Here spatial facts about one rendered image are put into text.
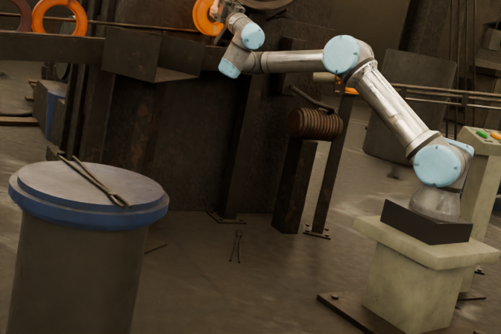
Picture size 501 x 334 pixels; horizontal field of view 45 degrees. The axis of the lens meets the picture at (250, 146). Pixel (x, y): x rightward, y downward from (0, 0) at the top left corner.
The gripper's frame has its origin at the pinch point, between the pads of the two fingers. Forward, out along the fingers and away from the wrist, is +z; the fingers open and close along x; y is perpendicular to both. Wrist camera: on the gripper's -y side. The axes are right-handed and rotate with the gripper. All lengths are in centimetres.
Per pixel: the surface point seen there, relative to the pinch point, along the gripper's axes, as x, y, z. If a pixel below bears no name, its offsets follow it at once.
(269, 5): -26.4, 3.6, 7.4
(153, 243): 18, -75, -42
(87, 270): 65, -25, -112
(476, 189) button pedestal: -82, -27, -76
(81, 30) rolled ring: 44.8, -16.9, 3.9
